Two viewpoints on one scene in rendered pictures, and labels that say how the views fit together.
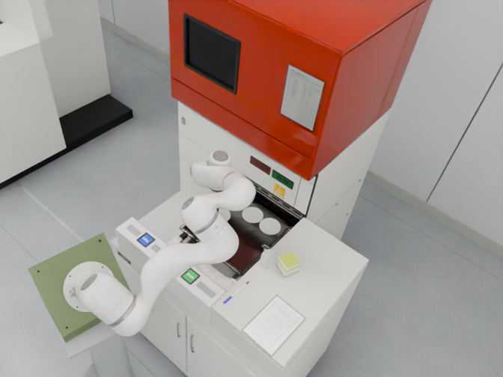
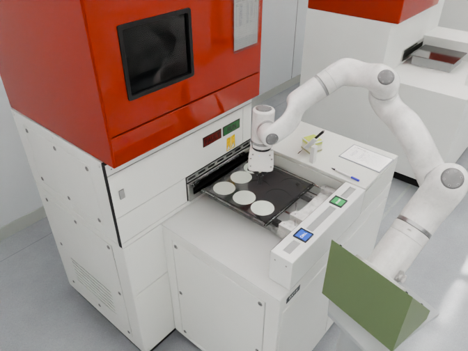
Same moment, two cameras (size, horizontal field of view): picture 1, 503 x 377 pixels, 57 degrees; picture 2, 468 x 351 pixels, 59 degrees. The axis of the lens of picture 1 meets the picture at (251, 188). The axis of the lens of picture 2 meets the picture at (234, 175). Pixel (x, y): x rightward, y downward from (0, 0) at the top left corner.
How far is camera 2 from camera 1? 2.07 m
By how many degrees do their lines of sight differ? 61
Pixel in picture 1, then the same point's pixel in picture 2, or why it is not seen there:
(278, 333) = (373, 155)
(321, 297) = (331, 137)
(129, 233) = (296, 249)
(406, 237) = not seen: hidden behind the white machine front
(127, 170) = not seen: outside the picture
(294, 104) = (243, 30)
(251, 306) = (354, 168)
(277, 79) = (226, 19)
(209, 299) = (357, 190)
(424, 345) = not seen: hidden behind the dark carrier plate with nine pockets
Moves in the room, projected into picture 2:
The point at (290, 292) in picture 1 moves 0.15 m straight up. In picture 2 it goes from (333, 150) to (338, 122)
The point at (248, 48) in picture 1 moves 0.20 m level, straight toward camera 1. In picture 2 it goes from (198, 8) to (256, 10)
